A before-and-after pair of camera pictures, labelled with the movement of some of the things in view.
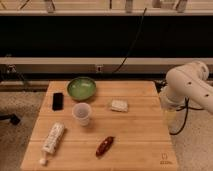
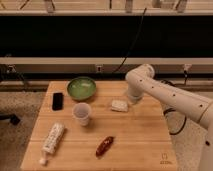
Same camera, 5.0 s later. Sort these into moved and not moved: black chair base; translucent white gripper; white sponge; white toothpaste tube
Moved: translucent white gripper
Not moved: white toothpaste tube; black chair base; white sponge
